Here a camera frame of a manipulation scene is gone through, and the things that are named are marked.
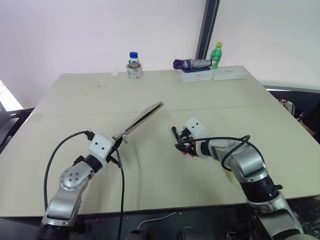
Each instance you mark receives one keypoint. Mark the blue capped clear bottle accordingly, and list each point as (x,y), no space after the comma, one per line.
(133,58)

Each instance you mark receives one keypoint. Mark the white tape roll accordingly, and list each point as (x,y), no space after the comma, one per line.
(134,72)

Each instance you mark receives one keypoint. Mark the green bottle with yellow cap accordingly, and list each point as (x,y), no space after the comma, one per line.
(216,56)

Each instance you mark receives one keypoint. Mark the dark upright post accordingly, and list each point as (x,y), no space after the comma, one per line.
(208,27)

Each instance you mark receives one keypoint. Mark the dark furniture by window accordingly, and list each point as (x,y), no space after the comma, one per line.
(11,122)

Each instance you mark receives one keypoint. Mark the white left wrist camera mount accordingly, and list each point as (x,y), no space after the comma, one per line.
(101,146)

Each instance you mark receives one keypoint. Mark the beige grid pouch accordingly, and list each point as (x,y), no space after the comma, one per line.
(143,116)

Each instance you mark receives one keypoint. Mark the white and blue box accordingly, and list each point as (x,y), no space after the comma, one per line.
(197,75)

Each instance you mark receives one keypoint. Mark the plain white box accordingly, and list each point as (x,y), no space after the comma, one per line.
(228,73)

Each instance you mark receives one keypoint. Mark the dark rounded shape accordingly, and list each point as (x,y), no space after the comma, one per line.
(188,233)
(137,235)

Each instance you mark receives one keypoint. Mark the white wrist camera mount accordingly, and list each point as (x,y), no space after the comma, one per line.
(101,146)
(196,127)

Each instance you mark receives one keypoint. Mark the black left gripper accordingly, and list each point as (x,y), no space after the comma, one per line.
(113,152)

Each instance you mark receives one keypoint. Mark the dark chair beside table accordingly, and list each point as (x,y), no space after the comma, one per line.
(303,112)

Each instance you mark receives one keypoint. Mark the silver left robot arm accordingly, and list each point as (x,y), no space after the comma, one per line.
(68,180)

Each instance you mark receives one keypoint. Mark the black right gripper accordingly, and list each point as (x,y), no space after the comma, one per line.
(188,145)

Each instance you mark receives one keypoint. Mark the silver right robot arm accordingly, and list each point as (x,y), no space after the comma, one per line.
(250,167)

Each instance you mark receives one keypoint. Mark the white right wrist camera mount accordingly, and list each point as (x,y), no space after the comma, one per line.
(196,127)

